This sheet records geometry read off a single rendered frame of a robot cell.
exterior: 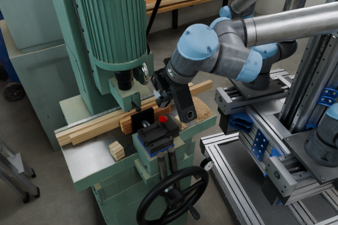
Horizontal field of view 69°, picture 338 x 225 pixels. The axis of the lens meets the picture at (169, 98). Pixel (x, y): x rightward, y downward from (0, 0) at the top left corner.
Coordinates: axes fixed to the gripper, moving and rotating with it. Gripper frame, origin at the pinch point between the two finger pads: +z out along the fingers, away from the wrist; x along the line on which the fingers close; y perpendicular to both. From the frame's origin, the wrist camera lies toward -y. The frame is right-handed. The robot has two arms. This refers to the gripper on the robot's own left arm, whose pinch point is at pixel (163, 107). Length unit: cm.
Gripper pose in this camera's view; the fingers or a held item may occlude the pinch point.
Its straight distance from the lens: 80.7
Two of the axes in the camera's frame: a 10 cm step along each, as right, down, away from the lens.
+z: -2.7, 3.9, 8.8
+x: -8.5, 3.4, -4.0
